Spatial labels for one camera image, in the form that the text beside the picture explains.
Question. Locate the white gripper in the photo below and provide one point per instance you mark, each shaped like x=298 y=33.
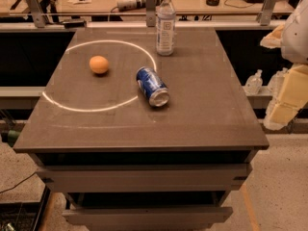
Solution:
x=297 y=38

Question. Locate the blue pepsi can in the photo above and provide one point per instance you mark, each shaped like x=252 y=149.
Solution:
x=152 y=86

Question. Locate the small clear bottle right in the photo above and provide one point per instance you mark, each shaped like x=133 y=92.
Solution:
x=275 y=79

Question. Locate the clear plastic water bottle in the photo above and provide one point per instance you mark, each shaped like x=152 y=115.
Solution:
x=166 y=17

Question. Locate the grey table with drawers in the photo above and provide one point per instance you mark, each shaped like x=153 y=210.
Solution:
x=126 y=166

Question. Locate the orange ball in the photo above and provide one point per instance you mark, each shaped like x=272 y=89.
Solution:
x=99 y=64

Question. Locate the black floor crate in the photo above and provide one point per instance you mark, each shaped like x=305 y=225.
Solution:
x=23 y=216

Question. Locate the right metal bracket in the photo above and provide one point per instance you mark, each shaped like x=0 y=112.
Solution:
x=264 y=16

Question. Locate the metal bracket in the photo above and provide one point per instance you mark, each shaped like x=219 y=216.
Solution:
x=150 y=6
x=36 y=13
x=264 y=16

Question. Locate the middle metal bracket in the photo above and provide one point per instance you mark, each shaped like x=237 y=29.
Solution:
x=150 y=6

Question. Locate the left metal bracket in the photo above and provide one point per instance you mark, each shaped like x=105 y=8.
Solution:
x=36 y=13

